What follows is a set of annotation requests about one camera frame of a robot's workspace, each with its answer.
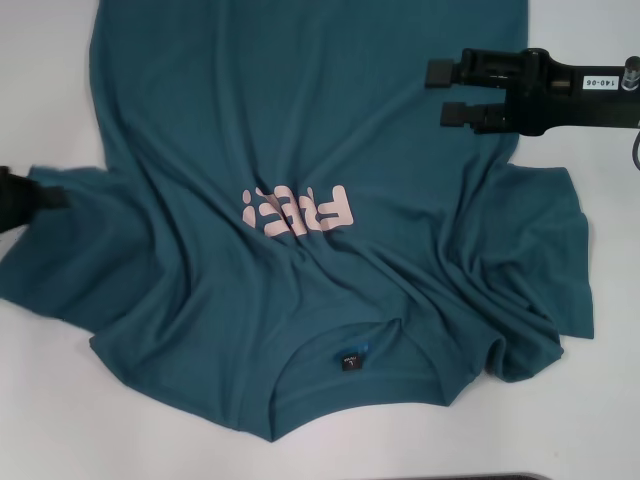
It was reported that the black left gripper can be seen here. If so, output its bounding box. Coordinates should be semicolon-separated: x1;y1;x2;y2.
0;167;71;234

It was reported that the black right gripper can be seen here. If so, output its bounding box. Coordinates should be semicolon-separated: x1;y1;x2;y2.
425;48;640;136

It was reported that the teal t-shirt with pink print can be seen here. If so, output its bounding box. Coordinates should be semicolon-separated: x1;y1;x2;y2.
0;0;599;445

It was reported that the dark flat panel edge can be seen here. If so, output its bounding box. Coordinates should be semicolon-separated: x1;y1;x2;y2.
344;472;546;480

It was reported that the right arm cable with plug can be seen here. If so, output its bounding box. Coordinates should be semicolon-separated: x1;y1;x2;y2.
619;56;640;171

